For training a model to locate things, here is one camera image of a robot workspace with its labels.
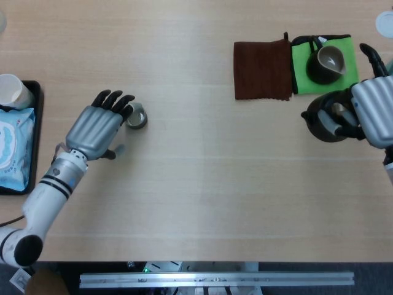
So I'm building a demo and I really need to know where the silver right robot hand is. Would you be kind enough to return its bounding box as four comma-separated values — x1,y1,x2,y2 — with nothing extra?
317,42,393,150

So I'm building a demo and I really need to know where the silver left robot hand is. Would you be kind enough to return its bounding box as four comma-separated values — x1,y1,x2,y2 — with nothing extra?
64,89,136,161

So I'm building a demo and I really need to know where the small grey tea cup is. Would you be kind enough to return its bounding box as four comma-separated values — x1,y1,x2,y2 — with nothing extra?
125,102,149,130

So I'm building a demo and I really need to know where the black teapot with handle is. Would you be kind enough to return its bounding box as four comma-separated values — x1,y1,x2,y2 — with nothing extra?
300,91,359,143

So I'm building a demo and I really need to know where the green cloth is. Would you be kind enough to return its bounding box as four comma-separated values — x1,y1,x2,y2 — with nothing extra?
290,34,360,95

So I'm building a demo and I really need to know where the black plastic tray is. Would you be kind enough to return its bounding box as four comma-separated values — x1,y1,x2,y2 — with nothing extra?
0,80,45,197

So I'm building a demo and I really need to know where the black ceramic pitcher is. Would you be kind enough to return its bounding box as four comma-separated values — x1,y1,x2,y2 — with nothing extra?
306,36,348,85

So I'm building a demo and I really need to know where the blue wet wipes pack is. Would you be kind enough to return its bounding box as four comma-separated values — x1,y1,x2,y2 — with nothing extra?
0,106,36,192

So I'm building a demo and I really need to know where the white round lid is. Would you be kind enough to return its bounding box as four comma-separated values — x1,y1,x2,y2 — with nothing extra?
375,10,393,39

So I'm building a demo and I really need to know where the white paper cup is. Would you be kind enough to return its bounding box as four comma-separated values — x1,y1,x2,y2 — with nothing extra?
0,73,34,110

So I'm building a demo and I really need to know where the brown cloth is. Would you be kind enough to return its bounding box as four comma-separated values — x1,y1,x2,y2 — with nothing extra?
233,31,294,101

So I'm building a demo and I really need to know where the orange brown stool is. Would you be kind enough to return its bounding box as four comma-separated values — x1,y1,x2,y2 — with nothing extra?
25,269,71,295

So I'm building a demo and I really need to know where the white floor socket box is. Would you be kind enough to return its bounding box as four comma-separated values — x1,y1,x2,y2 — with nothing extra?
9,267,32,293

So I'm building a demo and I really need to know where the aluminium rail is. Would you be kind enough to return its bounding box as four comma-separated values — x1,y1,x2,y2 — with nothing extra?
79,271,356,289

